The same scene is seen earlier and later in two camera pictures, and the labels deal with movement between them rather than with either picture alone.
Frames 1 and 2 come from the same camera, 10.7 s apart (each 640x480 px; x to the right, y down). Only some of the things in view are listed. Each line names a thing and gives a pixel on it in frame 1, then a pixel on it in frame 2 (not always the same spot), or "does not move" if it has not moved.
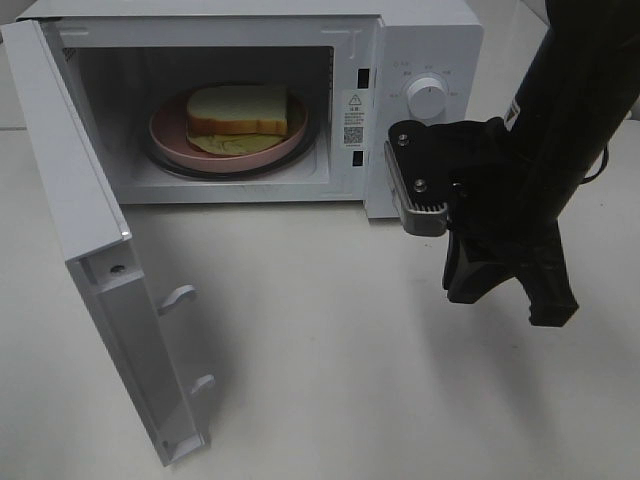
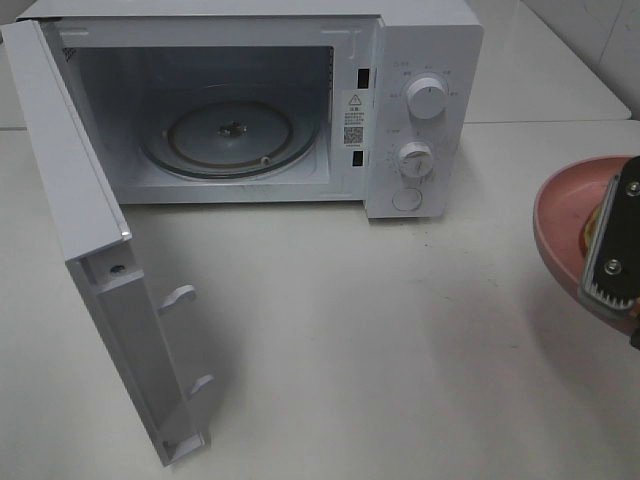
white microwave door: x=96 y=240 does not move
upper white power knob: x=427 y=98 does not move
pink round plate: x=168 y=132 → x=561 y=210
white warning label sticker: x=354 y=118 does not move
